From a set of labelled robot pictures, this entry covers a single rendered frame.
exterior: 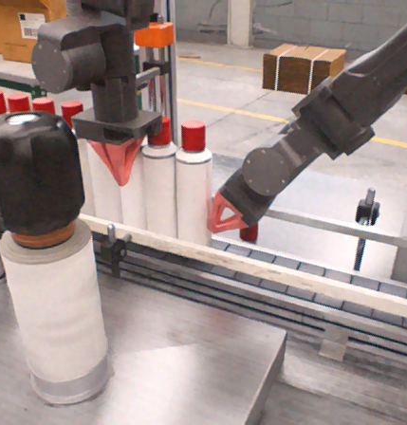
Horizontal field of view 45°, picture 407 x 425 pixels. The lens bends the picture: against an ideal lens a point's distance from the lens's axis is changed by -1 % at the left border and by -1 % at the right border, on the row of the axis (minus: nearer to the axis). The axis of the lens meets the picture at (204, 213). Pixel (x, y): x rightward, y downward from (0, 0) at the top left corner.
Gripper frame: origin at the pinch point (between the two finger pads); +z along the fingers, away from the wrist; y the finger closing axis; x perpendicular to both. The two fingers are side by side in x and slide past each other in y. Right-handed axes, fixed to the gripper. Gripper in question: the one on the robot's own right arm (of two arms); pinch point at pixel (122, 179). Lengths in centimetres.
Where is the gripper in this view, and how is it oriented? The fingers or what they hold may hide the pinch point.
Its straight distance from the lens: 69.0
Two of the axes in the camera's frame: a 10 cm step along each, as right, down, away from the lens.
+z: 0.1, 8.7, 4.9
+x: 4.3, -4.5, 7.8
